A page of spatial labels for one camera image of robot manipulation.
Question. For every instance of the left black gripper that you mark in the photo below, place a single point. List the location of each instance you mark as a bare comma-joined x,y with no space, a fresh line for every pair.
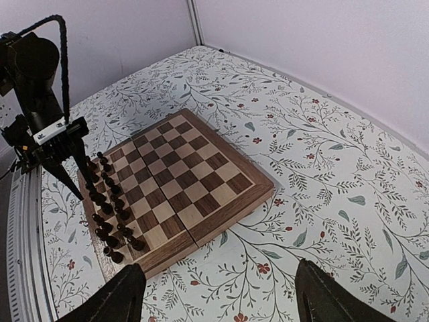
51,154

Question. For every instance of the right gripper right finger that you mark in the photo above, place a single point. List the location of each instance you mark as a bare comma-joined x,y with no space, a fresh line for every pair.
321,298

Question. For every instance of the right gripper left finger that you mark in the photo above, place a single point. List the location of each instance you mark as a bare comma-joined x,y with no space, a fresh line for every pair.
120,299

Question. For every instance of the dark pawn placed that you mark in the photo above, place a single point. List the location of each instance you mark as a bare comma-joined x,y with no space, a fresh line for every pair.
94,177
97,197
91,165

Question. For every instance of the dark small chess piece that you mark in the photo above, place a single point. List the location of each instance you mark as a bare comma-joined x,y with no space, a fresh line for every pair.
119,203
115,189
100,157

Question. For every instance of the wooden chess board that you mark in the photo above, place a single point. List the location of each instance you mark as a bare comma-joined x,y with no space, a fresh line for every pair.
183,185

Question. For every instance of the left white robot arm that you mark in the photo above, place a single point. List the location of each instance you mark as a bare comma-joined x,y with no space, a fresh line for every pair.
28,67

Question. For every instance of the floral patterned table mat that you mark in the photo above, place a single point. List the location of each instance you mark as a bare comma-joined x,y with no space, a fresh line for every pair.
348,195

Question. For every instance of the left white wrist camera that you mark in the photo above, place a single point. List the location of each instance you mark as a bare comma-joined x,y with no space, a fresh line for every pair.
50,131

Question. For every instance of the front aluminium rail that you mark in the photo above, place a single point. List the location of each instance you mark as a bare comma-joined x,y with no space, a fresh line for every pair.
30,295

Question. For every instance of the left aluminium frame post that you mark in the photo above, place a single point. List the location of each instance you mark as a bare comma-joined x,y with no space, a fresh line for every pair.
195,21

